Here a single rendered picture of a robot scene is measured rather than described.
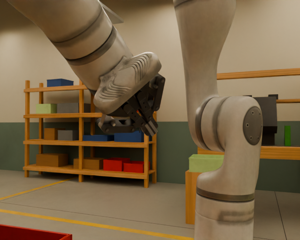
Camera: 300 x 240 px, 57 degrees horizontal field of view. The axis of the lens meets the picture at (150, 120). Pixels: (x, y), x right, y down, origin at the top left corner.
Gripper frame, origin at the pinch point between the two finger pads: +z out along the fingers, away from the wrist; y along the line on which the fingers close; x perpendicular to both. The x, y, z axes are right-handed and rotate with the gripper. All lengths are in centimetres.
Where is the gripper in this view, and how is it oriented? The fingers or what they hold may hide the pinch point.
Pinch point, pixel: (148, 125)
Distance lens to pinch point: 47.3
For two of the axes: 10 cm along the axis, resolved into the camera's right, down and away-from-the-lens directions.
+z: 3.8, 5.5, 7.4
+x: 5.6, 5.0, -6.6
